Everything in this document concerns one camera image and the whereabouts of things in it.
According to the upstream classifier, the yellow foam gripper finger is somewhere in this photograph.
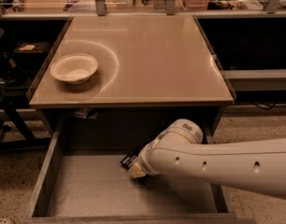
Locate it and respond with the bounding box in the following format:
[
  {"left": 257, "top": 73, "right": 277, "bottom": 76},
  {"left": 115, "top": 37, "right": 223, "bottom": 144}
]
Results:
[{"left": 128, "top": 162, "right": 146, "bottom": 179}]

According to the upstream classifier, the white tag under counter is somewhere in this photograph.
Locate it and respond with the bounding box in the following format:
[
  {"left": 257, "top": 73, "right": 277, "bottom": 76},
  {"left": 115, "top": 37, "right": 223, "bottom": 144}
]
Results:
[{"left": 74, "top": 108, "right": 98, "bottom": 119}]

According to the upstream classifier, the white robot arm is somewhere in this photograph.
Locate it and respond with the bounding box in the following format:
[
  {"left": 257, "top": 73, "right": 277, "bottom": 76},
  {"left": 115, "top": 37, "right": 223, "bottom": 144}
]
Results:
[{"left": 129, "top": 119, "right": 286, "bottom": 200}]

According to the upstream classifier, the black chair base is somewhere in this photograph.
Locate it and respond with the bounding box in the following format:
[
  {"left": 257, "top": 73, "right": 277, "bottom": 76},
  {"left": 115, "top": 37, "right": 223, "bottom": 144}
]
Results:
[{"left": 0, "top": 81, "right": 52, "bottom": 152}]

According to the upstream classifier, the grey open top drawer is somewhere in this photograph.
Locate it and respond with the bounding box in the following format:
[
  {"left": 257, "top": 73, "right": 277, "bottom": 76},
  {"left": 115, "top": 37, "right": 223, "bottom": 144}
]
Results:
[{"left": 23, "top": 113, "right": 256, "bottom": 224}]

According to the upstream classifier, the white paper bowl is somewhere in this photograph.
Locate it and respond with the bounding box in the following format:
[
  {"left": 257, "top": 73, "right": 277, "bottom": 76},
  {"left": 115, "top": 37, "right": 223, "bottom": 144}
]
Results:
[{"left": 50, "top": 53, "right": 98, "bottom": 85}]

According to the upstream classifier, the grey counter cabinet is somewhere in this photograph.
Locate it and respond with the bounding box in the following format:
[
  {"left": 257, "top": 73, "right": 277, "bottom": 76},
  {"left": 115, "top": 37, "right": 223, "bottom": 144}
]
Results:
[{"left": 30, "top": 15, "right": 234, "bottom": 135}]

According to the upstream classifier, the black box on shelf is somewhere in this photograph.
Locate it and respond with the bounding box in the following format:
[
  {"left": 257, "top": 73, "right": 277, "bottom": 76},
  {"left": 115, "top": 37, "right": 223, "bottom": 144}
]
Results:
[{"left": 13, "top": 41, "right": 51, "bottom": 63}]

